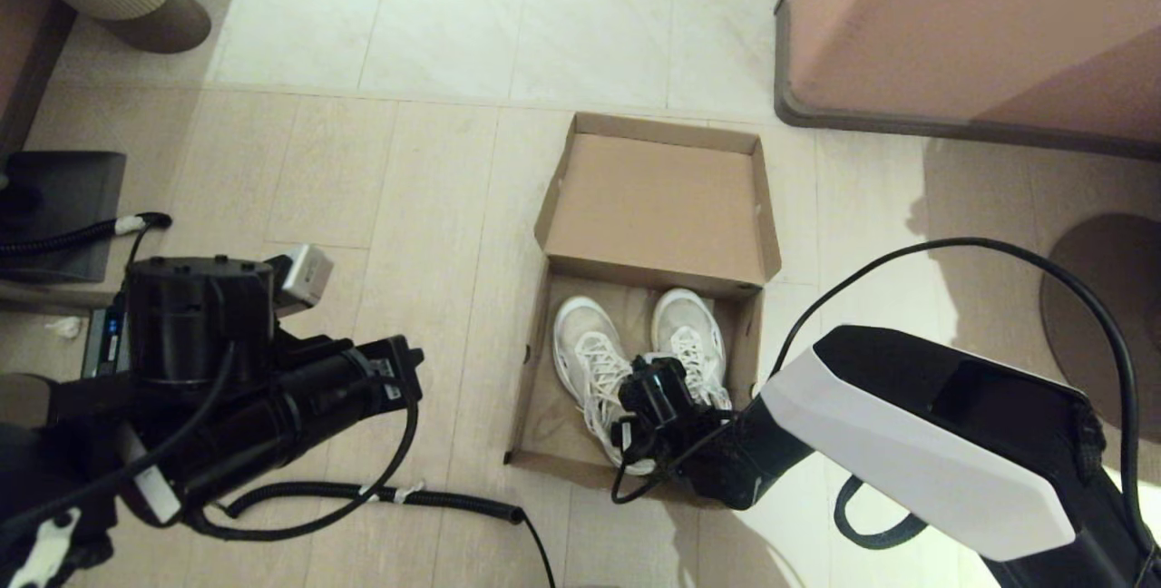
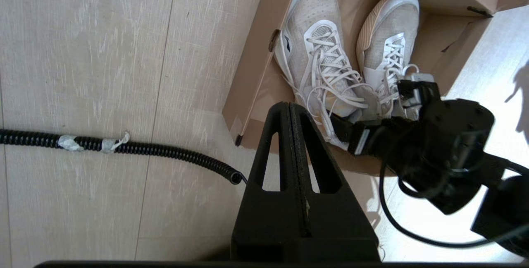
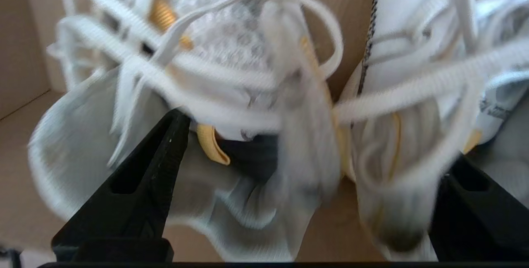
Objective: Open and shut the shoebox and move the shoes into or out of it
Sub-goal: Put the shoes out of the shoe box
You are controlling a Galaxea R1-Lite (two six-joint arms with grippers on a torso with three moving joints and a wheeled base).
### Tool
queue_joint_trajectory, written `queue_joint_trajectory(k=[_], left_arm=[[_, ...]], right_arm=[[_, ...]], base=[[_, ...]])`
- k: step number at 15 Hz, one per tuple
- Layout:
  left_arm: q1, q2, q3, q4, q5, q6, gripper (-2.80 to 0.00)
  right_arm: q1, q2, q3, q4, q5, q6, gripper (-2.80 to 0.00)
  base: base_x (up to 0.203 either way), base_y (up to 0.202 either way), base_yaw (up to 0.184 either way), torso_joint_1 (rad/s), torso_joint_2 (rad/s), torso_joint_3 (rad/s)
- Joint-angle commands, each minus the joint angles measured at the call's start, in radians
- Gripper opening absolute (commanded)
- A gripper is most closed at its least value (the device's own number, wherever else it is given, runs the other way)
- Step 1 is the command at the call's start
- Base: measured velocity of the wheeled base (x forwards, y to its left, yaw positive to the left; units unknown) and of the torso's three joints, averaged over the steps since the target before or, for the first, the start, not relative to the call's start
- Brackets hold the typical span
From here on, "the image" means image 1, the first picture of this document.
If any white lace-up sneaker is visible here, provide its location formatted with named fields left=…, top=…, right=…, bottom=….
left=551, top=295, right=656, bottom=477
left=646, top=288, right=734, bottom=415

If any brown cardboard shoe box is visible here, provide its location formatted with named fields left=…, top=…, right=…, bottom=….
left=503, top=112, right=784, bottom=509

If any small power adapter device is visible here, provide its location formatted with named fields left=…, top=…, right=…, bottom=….
left=83, top=305, right=130, bottom=380

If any dark grey square base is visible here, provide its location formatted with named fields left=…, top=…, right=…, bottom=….
left=0, top=151, right=129, bottom=286

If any brown wooden furniture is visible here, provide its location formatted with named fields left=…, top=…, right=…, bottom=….
left=0, top=0, right=79, bottom=158

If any round brown base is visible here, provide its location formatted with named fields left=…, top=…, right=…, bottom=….
left=1039, top=212, right=1161, bottom=444

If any pink cabinet with dark plinth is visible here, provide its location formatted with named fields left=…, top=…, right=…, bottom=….
left=773, top=0, right=1161, bottom=162

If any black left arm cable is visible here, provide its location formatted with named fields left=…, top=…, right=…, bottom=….
left=0, top=338, right=424, bottom=544

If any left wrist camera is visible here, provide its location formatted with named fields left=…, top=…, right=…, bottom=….
left=266, top=242, right=336, bottom=318

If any black coiled cable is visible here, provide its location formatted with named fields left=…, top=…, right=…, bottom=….
left=222, top=479, right=557, bottom=588

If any black braided cable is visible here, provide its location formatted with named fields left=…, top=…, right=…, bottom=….
left=0, top=211, right=174, bottom=289

